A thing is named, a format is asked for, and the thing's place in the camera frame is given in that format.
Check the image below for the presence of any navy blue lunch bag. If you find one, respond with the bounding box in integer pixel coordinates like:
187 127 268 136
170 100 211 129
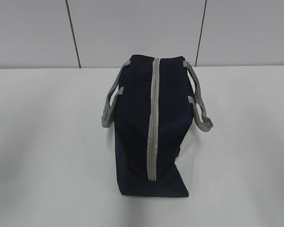
101 54 213 198

